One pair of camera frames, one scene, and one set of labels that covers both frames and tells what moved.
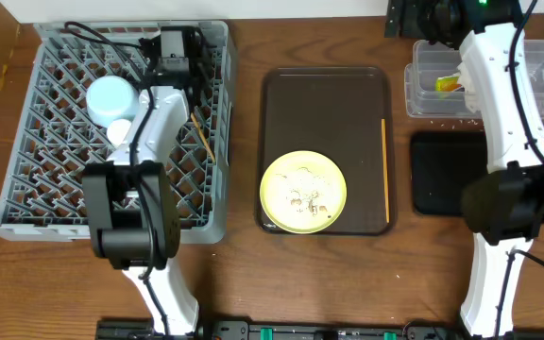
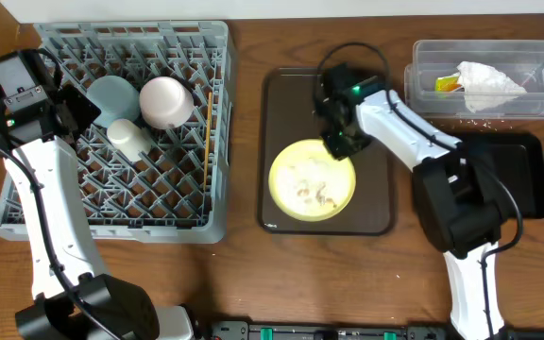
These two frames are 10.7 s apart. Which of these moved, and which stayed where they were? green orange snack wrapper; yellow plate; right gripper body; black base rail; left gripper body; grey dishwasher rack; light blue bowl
Moved: left gripper body; yellow plate; right gripper body
Stayed: black base rail; grey dishwasher rack; light blue bowl; green orange snack wrapper
